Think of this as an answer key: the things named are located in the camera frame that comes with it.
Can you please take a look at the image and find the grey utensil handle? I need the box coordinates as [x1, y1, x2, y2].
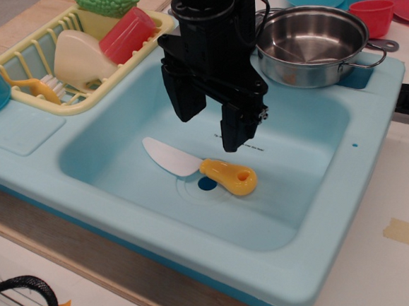
[367, 38, 400, 52]

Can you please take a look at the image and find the white knife yellow handle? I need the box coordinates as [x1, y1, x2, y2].
[142, 137, 259, 196]

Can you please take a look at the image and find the red plastic cup in rack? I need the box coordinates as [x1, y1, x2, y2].
[99, 7, 156, 64]

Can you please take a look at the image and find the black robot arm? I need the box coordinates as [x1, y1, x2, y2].
[158, 0, 268, 153]

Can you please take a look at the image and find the yellow dish brush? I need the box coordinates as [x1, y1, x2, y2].
[0, 67, 65, 105]

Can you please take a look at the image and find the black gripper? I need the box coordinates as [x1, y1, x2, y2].
[158, 0, 268, 153]

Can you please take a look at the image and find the yellow dish rack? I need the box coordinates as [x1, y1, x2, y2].
[0, 4, 174, 116]

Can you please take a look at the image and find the red plastic cup right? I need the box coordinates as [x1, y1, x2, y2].
[349, 0, 394, 39]

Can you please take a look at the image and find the stainless steel pot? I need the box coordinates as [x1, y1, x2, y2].
[256, 6, 387, 89]

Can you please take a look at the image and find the light blue toy sink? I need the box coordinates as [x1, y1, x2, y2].
[0, 48, 405, 306]

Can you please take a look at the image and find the green toy vegetable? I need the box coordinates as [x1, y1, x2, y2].
[74, 0, 140, 18]

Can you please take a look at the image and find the cream plastic jug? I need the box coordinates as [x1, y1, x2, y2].
[54, 30, 118, 92]

